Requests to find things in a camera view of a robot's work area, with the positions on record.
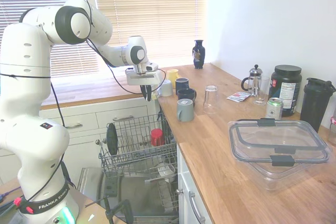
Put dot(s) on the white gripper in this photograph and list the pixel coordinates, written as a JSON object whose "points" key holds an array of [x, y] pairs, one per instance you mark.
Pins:
{"points": [[143, 78]]}

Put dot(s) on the white floral pattern mug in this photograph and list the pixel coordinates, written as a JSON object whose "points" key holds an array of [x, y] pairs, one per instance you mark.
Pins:
{"points": [[155, 95]]}

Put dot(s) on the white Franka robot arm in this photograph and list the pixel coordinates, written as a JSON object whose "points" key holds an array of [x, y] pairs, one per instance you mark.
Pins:
{"points": [[26, 51]]}

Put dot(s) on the plain white mug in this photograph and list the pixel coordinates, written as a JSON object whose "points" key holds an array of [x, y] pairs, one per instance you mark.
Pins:
{"points": [[166, 88]]}

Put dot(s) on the yellow mug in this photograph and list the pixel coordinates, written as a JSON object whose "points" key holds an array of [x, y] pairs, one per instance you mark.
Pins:
{"points": [[173, 75]]}

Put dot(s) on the dark blue mug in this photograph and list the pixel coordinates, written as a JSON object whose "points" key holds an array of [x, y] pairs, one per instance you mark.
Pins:
{"points": [[182, 85]]}

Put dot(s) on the black mug with print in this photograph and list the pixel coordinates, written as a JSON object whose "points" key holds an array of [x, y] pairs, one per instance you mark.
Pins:
{"points": [[186, 96]]}

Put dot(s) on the grey mug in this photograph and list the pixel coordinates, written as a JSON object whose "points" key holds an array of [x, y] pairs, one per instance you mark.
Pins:
{"points": [[185, 111]]}

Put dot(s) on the red mug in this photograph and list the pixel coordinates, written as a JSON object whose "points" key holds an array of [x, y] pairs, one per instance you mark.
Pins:
{"points": [[157, 137]]}

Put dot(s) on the stainless steel dishwasher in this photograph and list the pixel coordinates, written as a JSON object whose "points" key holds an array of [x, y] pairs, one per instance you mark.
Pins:
{"points": [[136, 195]]}

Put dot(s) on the dark grey plate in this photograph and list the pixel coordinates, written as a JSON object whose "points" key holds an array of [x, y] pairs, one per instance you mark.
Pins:
{"points": [[112, 138]]}

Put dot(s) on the dark blue painted vase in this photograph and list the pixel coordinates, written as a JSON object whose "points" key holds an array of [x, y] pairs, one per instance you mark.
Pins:
{"points": [[198, 56]]}

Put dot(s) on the clear tumbler glass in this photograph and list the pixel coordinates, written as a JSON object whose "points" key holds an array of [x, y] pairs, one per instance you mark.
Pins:
{"points": [[210, 100]]}

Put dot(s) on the round metal cabinet knob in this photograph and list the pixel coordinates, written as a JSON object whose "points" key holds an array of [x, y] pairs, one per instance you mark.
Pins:
{"points": [[179, 191], [98, 142]]}

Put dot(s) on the white kitchen cabinet unit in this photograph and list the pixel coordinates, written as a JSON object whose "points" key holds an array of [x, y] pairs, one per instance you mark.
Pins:
{"points": [[86, 134], [187, 208]]}

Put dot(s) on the red white sachet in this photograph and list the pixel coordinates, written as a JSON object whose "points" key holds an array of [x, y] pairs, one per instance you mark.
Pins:
{"points": [[237, 97]]}

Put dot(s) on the glass French press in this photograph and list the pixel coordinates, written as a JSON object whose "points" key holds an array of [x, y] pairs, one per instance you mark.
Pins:
{"points": [[254, 81]]}

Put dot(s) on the tall clear drinking glass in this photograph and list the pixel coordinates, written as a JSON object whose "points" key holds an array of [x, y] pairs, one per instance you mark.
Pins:
{"points": [[261, 90]]}

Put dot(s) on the black metal clamp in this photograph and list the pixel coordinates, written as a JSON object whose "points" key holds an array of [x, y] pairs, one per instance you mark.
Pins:
{"points": [[123, 209]]}

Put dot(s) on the white green drink can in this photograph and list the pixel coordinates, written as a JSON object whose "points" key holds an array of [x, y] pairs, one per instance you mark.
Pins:
{"points": [[274, 108]]}

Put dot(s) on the black protein powder tub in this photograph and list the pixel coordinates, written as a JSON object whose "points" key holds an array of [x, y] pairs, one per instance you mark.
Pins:
{"points": [[284, 77]]}

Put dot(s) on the clear container lid grey rim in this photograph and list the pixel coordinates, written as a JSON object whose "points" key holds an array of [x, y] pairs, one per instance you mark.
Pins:
{"points": [[278, 153]]}

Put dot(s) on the clear plastic food container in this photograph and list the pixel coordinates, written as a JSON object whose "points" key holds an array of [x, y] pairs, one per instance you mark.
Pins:
{"points": [[283, 176]]}

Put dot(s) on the black shaker bottle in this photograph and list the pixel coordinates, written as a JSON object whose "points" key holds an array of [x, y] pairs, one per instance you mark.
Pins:
{"points": [[313, 103]]}

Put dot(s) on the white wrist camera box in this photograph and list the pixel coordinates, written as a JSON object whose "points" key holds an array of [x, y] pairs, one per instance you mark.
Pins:
{"points": [[151, 66]]}

